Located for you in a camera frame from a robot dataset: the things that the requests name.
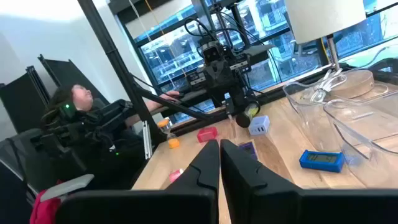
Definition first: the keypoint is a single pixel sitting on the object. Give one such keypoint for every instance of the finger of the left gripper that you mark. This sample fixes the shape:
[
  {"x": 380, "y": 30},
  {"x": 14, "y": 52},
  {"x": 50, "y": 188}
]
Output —
[
  {"x": 223, "y": 99},
  {"x": 241, "y": 99}
]

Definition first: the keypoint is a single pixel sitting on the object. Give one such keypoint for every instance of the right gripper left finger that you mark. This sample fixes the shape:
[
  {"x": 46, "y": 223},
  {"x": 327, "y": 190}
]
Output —
[{"x": 192, "y": 199}]

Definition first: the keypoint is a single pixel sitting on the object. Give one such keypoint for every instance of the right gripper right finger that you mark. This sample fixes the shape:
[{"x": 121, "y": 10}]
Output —
[{"x": 264, "y": 199}]

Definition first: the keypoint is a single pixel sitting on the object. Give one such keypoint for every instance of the black hourglass yellow-green sand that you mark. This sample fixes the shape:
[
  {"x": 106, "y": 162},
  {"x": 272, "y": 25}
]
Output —
[{"x": 248, "y": 113}]

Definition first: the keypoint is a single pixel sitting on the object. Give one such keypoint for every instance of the pale lavender USB charger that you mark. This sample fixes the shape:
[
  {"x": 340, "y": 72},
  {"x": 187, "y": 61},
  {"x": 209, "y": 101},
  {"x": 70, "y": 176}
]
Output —
[{"x": 259, "y": 125}]

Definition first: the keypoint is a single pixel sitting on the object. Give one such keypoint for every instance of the purple digital clock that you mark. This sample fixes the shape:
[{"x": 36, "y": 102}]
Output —
[{"x": 250, "y": 151}]

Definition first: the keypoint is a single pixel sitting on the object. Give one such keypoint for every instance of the orange hourglass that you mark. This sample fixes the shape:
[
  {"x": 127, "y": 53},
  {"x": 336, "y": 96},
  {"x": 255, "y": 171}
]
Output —
[{"x": 169, "y": 133}]

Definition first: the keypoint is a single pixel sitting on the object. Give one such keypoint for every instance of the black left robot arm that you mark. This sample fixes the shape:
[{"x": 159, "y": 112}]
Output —
[{"x": 239, "y": 28}]

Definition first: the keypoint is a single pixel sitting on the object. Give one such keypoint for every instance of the black office chair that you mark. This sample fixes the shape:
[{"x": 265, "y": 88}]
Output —
[{"x": 12, "y": 193}]

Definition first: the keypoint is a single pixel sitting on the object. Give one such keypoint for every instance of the pink small charger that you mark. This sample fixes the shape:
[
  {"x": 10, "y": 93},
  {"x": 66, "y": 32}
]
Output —
[{"x": 175, "y": 175}]

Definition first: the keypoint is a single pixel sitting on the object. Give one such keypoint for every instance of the red charger block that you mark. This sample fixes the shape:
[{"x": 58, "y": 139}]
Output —
[{"x": 207, "y": 134}]

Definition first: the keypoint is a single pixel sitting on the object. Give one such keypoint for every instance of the black framed window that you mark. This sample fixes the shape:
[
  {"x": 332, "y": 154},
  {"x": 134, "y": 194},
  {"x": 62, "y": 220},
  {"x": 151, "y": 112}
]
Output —
[{"x": 174, "y": 53}]

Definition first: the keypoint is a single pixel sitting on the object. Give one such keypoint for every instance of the clear plastic bin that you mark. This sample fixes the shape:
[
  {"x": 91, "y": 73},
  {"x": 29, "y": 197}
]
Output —
[
  {"x": 367, "y": 149},
  {"x": 298, "y": 118}
]

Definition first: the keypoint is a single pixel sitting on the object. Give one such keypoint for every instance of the blue digital clock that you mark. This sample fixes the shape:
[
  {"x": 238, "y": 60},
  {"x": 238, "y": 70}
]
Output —
[{"x": 321, "y": 160}]

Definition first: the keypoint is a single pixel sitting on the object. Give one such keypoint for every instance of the white lamp shade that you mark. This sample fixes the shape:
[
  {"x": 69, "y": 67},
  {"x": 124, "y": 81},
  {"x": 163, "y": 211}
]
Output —
[{"x": 323, "y": 18}]

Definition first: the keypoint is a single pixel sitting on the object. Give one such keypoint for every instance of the grey chair armrest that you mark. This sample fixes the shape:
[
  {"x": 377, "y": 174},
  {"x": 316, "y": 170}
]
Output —
[{"x": 66, "y": 186}]

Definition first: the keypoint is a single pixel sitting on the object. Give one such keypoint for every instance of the person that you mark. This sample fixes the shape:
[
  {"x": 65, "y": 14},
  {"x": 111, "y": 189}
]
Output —
[{"x": 82, "y": 96}]

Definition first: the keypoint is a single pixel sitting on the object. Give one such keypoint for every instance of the black folding panel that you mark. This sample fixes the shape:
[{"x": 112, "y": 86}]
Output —
[
  {"x": 71, "y": 77},
  {"x": 21, "y": 99}
]

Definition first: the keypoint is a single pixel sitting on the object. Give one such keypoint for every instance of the red cloth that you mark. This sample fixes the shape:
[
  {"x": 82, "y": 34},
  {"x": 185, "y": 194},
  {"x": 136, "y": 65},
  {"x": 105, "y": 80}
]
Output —
[{"x": 45, "y": 211}]

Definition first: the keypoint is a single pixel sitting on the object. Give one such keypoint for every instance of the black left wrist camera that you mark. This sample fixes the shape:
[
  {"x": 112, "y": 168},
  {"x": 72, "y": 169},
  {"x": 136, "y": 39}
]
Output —
[{"x": 213, "y": 51}]

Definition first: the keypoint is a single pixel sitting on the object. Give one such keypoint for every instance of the silver metal bracket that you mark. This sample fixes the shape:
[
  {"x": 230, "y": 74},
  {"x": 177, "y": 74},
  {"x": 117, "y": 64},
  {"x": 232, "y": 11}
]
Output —
[{"x": 146, "y": 140}]

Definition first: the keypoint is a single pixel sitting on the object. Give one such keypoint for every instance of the black aluminium rig frame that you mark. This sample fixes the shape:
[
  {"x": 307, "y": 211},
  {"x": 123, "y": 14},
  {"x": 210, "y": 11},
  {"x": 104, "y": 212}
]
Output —
[{"x": 118, "y": 62}]

